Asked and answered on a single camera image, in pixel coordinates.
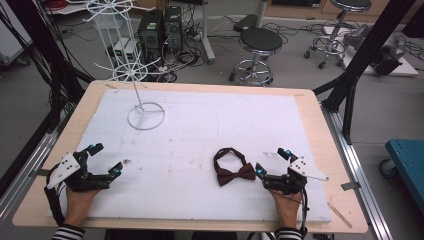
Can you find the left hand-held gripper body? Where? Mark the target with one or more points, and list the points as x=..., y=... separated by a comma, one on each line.
x=77, y=180

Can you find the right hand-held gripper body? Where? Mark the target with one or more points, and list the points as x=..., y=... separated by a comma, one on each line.
x=295, y=176

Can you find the dark red bow tie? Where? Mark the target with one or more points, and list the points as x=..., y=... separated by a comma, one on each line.
x=232, y=170

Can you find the person's left hand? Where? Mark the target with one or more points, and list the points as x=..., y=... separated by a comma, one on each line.
x=79, y=205

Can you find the person's right hand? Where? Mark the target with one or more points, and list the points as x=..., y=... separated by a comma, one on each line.
x=287, y=208

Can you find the grey tape strip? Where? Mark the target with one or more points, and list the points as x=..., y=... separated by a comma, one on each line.
x=40, y=172
x=350, y=186

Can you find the wooden table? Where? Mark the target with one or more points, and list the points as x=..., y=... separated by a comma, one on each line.
x=320, y=133

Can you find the thin wooden stick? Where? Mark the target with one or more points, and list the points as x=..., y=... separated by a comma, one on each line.
x=339, y=215

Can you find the white foam mat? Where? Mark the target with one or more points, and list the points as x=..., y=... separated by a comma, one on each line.
x=186, y=133

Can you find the small white device box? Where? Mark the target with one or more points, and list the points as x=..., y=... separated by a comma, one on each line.
x=125, y=50

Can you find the blue cart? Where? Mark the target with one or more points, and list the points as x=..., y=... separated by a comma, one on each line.
x=408, y=163

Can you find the black round stool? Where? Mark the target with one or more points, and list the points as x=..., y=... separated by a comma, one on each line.
x=350, y=4
x=260, y=40

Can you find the black computer tower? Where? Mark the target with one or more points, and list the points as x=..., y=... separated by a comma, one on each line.
x=173, y=26
x=150, y=33

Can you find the flat black box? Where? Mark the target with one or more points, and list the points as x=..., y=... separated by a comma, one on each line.
x=246, y=22

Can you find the grey desk leg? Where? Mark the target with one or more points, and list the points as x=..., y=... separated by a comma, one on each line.
x=207, y=36

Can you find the grey machine on white board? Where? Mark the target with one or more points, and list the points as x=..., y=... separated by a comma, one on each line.
x=390, y=50

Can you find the aluminium rail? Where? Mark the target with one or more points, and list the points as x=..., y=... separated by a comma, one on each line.
x=353, y=160
x=30, y=160

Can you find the black metal frame post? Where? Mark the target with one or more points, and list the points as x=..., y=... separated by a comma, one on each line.
x=370, y=46
x=40, y=43

